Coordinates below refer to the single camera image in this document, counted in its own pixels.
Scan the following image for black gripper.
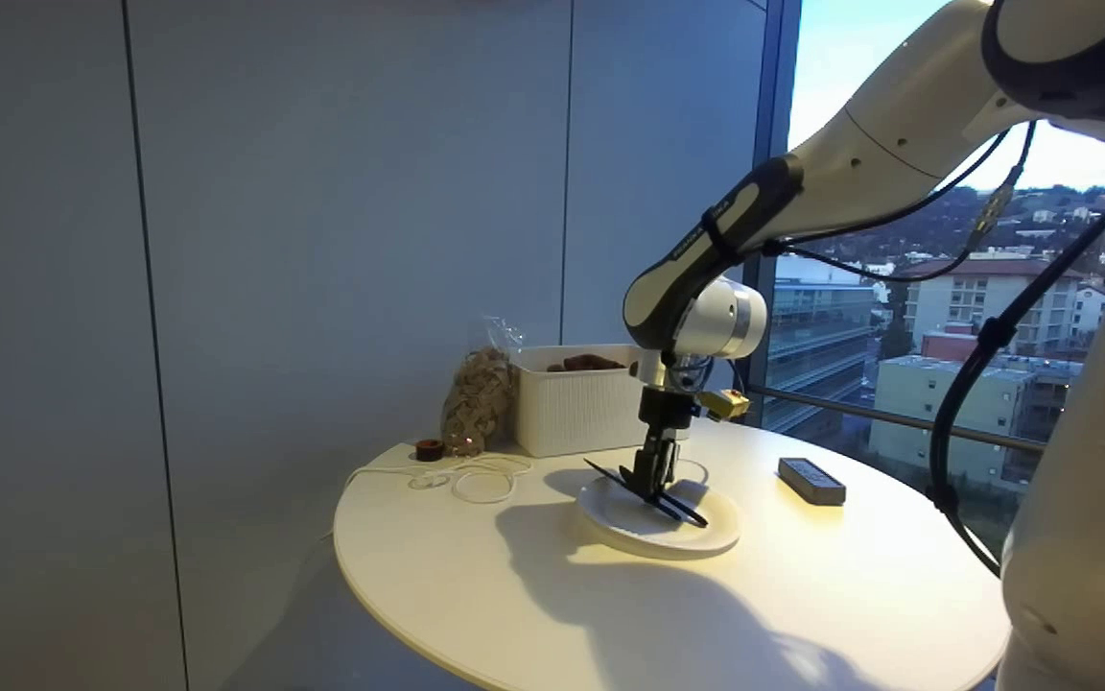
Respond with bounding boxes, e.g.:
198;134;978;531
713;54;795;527
632;381;698;504

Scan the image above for white paper plate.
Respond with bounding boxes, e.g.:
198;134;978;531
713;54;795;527
574;457;748;562

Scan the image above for white open box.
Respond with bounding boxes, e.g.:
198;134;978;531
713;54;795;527
515;343;698;459

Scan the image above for brown snacks in box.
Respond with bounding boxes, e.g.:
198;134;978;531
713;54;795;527
547;348;632;376

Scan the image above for black rectangular block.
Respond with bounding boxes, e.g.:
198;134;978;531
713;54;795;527
774;453;851;509

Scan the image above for large clear round lid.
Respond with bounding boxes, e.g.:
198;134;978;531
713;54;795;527
451;459;522;508

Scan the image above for clear bag of brown granola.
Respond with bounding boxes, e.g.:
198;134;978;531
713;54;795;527
437;318;531;459

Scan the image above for window railing bar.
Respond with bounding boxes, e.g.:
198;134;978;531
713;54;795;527
758;382;1084;459

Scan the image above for small clear round lid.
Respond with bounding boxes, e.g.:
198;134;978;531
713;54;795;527
405;466;456;494

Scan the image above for pale flat-roof building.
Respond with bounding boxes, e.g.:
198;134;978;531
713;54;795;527
868;353;1088;481

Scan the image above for beige building with red roof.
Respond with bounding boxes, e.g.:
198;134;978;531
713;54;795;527
902;251;1105;362

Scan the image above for yellowish wrist camera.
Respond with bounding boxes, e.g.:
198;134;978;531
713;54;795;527
696;388;758;426

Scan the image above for thick black hose cable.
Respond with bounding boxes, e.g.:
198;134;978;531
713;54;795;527
925;148;1105;582

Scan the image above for thin black cable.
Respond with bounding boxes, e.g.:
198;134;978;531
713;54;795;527
765;119;1043;286

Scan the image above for blue window frame post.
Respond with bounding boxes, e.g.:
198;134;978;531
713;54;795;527
726;0;806;426

